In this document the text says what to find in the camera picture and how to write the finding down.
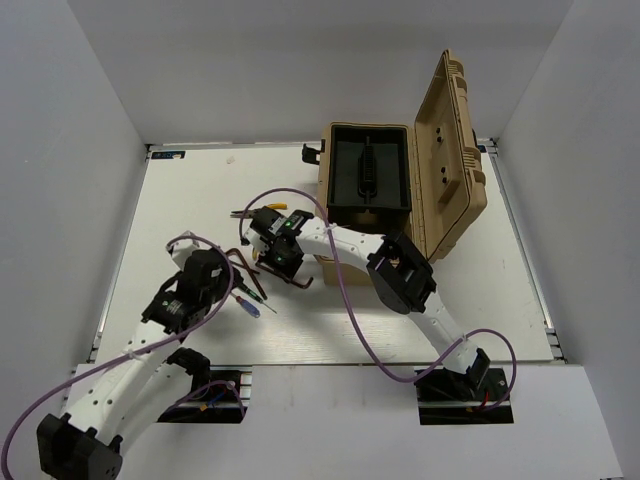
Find large dark hex key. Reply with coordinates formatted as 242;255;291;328
258;265;314;290

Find tan plastic toolbox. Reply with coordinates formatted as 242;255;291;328
301;50;487;263

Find bent brown hex key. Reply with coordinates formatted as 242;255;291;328
225;248;260;275

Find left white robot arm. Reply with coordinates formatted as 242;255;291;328
36;249;232;479

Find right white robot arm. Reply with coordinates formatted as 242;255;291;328
245;207;490;400

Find long brown hex key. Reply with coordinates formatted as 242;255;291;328
245;263;268;300

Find green black screwdriver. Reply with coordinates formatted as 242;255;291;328
236;283;276;313

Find red blue screwdriver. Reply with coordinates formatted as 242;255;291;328
233;295;261;318

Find yellow needle-nose pliers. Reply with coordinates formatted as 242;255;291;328
229;201;289;220

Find black toolbox inner tray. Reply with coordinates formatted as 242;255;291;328
327;124;412;213

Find blue label sticker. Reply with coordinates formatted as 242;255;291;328
150;150;186;160

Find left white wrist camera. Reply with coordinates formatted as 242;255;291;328
166;230;202;271

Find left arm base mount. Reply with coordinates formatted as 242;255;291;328
158;348;252;424

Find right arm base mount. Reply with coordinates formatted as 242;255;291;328
414;357;514;426

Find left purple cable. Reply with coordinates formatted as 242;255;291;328
2;237;249;464

